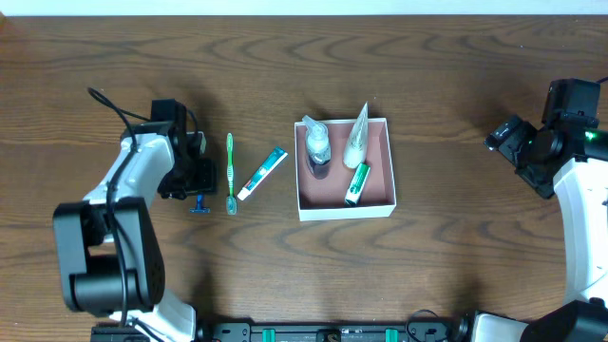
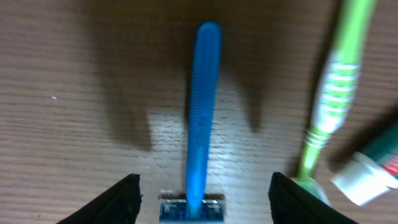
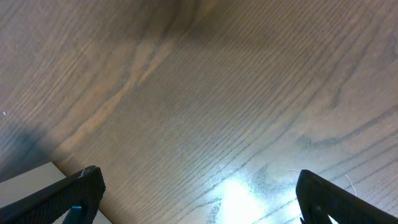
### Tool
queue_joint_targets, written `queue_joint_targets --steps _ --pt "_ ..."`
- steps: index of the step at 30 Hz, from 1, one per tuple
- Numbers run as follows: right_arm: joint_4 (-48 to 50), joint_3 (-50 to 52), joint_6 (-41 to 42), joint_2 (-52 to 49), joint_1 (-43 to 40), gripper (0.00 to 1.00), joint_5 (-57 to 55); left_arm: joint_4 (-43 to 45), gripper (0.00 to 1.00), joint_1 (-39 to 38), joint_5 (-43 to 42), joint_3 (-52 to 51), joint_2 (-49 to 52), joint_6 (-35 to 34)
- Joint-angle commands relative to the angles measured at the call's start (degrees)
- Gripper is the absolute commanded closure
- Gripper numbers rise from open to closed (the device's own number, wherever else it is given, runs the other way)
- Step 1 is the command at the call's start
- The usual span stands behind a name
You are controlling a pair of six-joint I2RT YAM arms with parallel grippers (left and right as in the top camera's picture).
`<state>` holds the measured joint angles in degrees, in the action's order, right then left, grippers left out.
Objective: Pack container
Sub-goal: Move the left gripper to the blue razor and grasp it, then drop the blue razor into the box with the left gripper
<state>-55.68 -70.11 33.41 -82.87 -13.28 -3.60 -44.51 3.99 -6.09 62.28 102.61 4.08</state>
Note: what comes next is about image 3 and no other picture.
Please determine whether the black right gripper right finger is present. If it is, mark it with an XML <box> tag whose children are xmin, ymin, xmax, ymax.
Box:
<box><xmin>295</xmin><ymin>170</ymin><xmax>397</xmax><ymax>224</ymax></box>

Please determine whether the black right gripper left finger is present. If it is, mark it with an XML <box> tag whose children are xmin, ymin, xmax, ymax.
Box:
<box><xmin>1</xmin><ymin>166</ymin><xmax>106</xmax><ymax>224</ymax></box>

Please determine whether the white cardboard box container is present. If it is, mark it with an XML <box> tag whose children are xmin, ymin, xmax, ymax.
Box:
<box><xmin>1</xmin><ymin>162</ymin><xmax>111</xmax><ymax>224</ymax></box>

